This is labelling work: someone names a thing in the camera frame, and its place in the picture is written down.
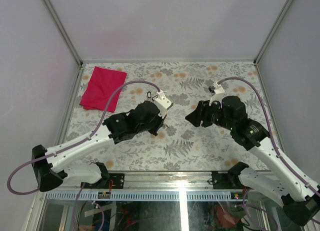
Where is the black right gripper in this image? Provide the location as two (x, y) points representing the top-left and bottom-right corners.
(184, 98), (235, 131)

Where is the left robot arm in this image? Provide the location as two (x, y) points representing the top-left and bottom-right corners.
(31, 100), (172, 192)

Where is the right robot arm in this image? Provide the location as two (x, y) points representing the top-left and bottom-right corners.
(185, 96), (320, 227)

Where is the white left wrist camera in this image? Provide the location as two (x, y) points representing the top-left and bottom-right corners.
(151, 90), (174, 119)

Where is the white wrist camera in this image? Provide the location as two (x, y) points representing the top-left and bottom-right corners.
(151, 90), (174, 119)
(208, 82), (225, 106)

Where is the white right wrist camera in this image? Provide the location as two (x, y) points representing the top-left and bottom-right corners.
(208, 82), (225, 106)

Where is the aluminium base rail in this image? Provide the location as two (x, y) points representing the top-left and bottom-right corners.
(46, 171), (243, 202)

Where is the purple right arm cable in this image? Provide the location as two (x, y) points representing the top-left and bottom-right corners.
(217, 77), (320, 192)

